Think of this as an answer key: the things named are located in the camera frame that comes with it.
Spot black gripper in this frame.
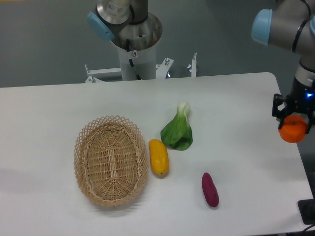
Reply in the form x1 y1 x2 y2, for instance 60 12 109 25
272 78 315 134

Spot orange fruit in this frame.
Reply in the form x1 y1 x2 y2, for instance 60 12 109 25
278 115 307 143

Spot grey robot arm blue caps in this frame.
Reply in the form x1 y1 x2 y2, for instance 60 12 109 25
87 0 315 134

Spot woven wicker basket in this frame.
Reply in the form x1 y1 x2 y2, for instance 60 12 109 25
74 116 149 207

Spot black device at table edge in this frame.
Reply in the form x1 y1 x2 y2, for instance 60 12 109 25
297 199 315 225

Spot green bok choy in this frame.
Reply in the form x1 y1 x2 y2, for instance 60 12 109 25
160 102 193 151

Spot purple sweet potato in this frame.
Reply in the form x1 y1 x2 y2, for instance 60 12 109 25
201 173 220 207

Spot yellow mango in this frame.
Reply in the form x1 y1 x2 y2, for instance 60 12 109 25
149 139 169 178

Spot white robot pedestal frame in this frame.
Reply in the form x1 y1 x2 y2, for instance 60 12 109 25
84 48 198 84

